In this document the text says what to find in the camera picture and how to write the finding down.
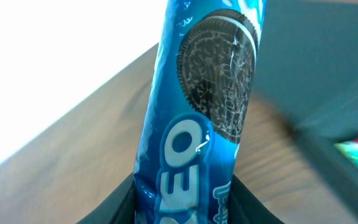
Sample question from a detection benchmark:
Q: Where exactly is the dark green gift box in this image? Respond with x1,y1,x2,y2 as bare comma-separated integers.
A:
250,0,358,224

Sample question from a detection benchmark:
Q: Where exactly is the blue Oreo cookie pack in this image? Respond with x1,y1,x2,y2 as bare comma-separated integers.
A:
134,0,265,223

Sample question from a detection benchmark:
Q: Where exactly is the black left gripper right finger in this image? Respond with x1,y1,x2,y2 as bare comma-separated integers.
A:
228,175,284,224

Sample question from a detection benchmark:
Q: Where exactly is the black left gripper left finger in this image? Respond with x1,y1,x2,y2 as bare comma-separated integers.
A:
78,173,135,224

